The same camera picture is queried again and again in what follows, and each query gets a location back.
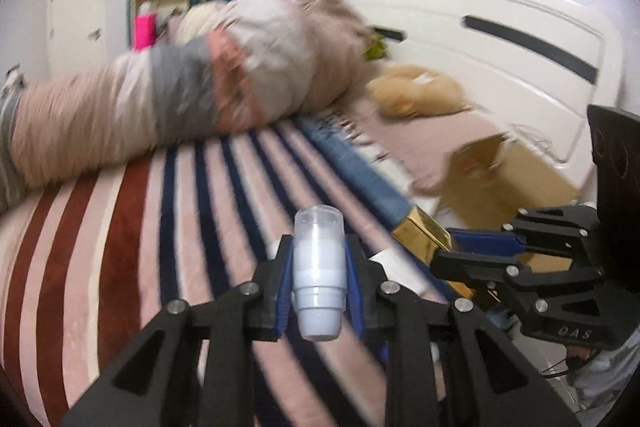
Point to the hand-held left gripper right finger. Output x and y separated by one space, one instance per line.
354 294

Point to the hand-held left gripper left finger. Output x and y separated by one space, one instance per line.
284 292

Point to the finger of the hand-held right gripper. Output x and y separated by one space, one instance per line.
480 268
492 243

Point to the white plastic stick bottle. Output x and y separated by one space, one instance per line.
319 272

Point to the long blue and gold box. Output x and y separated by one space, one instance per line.
367 179

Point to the brown cardboard box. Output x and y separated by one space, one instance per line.
505 187

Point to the striped pink blanket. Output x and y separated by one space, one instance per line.
150 237

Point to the tan plush toy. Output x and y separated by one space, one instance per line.
415 89

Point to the white bed headboard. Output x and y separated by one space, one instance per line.
500 52

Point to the green toy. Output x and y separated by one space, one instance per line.
376 48

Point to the pink container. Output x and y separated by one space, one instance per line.
145 32

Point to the white door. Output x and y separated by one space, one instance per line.
77 14

